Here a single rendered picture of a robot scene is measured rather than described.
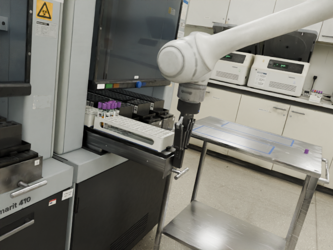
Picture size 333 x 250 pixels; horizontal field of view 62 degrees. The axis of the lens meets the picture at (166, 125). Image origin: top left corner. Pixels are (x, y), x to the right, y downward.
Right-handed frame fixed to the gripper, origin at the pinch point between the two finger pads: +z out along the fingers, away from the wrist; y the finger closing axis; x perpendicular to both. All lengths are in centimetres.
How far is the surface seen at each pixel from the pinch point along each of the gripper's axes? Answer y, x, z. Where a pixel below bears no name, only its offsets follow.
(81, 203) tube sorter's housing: 15.6, -27.2, 22.5
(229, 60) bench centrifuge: -230, -52, -36
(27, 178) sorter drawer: 38.1, -26.9, 4.5
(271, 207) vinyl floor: -158, 33, 80
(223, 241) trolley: -41, 16, 52
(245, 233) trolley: -56, 24, 52
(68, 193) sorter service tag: 22.9, -26.9, 15.2
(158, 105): -45, -34, -6
